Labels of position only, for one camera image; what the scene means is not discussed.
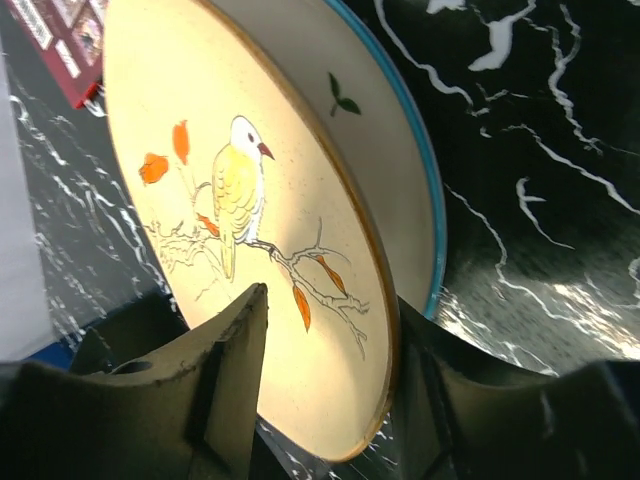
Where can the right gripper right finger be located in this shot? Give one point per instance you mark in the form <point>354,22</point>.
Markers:
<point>461,413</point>

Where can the purple binder right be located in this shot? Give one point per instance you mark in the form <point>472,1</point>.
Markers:
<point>73,253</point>

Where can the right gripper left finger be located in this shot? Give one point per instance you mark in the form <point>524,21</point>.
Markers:
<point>186,410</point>

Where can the red card booklet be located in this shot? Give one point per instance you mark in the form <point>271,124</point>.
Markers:
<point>68,35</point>

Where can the beige bird plate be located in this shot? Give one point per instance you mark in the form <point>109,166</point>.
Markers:
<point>236,182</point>

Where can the white watermelon plate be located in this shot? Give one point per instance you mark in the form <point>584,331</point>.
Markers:
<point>344,73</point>

